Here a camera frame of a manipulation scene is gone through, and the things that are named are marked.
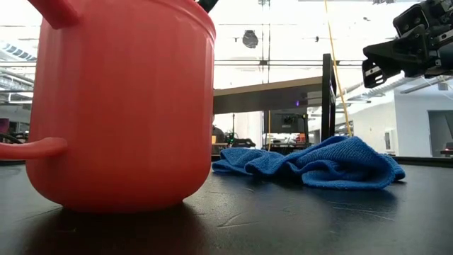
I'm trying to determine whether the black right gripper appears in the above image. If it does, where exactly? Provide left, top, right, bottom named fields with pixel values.
left=362, top=0, right=453, bottom=89

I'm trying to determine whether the red plastic mug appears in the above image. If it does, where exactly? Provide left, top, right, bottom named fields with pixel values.
left=0, top=0, right=217, bottom=214

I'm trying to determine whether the wooden shelf with black legs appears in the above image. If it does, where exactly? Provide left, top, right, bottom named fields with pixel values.
left=212, top=52, right=338, bottom=142

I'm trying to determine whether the blue microfibre cloth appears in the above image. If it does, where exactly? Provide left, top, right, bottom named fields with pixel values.
left=211, top=135, right=407, bottom=191

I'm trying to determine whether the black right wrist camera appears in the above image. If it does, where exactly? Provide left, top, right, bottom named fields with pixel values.
left=392, top=2, right=432, bottom=37

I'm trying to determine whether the black ceiling cable reel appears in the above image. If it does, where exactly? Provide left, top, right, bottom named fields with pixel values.
left=242, top=29, right=260, bottom=50

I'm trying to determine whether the long yellow cable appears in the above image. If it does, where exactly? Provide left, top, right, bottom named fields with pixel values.
left=323, top=0, right=354, bottom=138

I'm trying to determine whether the white wall dispenser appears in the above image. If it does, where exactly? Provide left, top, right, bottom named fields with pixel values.
left=384, top=128, right=398, bottom=156

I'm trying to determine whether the black table frame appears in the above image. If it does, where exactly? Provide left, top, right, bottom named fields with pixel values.
left=0, top=154, right=453, bottom=168

